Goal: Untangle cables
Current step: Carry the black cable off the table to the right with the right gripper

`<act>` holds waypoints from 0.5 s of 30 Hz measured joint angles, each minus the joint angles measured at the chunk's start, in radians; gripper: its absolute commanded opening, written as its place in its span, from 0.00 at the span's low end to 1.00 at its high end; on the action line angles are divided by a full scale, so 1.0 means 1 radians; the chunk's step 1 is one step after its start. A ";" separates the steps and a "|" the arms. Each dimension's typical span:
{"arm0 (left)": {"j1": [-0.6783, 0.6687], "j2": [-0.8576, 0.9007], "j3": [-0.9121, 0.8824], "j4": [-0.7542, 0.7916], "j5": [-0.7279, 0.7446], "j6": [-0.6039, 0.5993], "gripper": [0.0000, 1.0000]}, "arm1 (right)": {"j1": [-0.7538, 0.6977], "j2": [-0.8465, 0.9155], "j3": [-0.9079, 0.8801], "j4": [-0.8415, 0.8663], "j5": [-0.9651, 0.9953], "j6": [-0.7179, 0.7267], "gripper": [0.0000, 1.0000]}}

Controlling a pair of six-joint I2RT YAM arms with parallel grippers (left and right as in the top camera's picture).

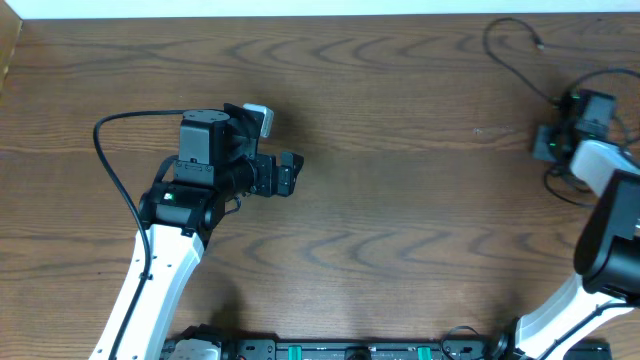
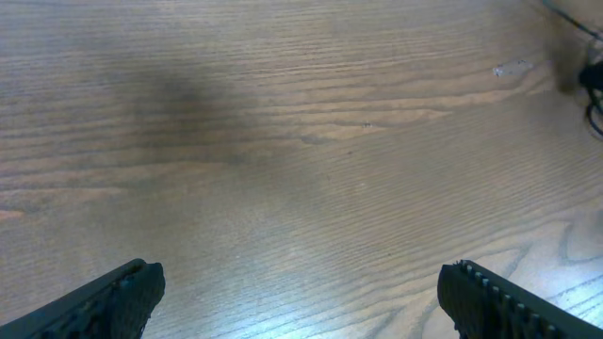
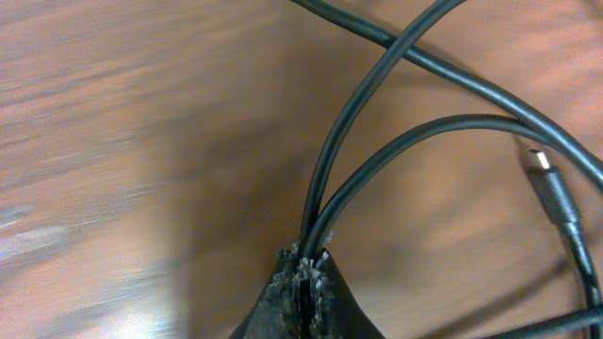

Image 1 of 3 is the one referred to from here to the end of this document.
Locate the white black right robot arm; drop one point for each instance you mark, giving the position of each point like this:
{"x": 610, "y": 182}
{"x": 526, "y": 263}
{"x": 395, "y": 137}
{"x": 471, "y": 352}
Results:
{"x": 605, "y": 280}

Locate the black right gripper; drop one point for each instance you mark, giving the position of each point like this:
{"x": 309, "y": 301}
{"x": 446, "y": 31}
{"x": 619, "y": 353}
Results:
{"x": 542, "y": 145}

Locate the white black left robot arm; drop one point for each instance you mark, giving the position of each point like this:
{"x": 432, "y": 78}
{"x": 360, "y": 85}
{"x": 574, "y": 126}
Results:
{"x": 218, "y": 162}

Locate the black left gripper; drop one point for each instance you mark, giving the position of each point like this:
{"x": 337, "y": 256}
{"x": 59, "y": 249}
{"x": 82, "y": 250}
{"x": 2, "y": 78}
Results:
{"x": 266, "y": 184}

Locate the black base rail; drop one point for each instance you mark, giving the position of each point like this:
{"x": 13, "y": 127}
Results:
{"x": 206, "y": 342}

